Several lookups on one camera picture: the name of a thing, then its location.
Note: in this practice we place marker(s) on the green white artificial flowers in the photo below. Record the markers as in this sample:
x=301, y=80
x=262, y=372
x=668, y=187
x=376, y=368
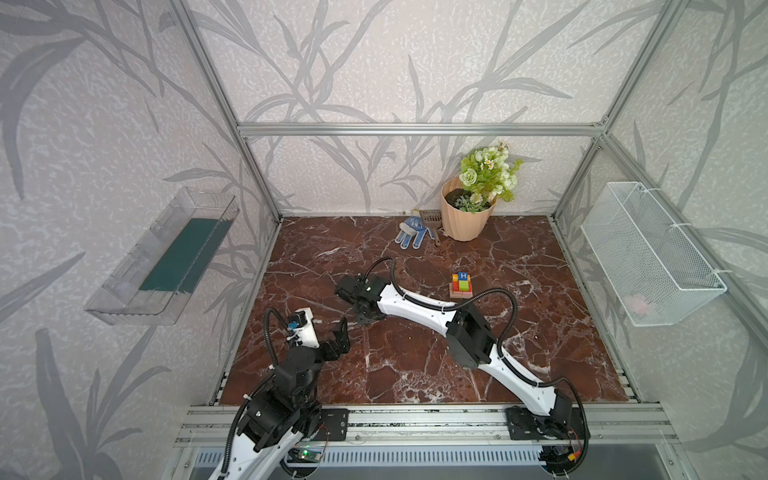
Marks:
x=487, y=176

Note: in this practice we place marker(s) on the white wire mesh basket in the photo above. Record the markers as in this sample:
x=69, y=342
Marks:
x=643, y=250

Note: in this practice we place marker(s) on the left controller board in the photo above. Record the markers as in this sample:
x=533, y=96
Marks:
x=305, y=455

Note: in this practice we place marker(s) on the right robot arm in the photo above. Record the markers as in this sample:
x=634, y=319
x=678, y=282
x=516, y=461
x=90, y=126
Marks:
x=547, y=412

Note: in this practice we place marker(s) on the red block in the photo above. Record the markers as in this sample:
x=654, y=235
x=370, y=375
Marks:
x=455, y=287

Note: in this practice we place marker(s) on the clear plastic wall tray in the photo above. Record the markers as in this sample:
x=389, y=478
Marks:
x=119, y=301

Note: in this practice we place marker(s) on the small brown rake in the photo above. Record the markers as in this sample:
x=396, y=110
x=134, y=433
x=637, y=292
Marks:
x=432, y=220

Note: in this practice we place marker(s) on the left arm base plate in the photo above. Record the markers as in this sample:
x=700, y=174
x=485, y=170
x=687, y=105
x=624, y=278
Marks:
x=333, y=425

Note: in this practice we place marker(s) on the aluminium frame crossbar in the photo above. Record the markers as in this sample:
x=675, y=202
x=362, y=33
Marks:
x=250, y=129

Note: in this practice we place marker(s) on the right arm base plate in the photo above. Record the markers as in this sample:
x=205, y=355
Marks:
x=563, y=423

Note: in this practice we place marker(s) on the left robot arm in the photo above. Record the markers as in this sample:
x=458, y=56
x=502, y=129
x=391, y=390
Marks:
x=283, y=408

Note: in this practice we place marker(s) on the aluminium front rail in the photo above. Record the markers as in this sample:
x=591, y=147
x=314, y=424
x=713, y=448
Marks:
x=433, y=424

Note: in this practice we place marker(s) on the green mat in tray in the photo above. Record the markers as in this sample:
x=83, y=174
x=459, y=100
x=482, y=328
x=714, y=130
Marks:
x=183, y=264

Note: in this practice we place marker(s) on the pink block front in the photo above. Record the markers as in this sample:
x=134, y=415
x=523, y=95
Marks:
x=461, y=294

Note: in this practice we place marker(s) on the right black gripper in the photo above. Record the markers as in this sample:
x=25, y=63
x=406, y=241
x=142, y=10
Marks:
x=355, y=293

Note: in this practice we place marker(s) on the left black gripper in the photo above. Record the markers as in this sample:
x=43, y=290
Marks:
x=327, y=347

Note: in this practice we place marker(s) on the beige flower pot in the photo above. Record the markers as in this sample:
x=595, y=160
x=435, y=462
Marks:
x=459, y=225

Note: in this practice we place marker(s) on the blue white garden glove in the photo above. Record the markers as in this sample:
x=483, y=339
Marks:
x=412, y=233

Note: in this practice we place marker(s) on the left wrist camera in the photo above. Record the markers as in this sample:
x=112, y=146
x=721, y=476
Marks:
x=301, y=332

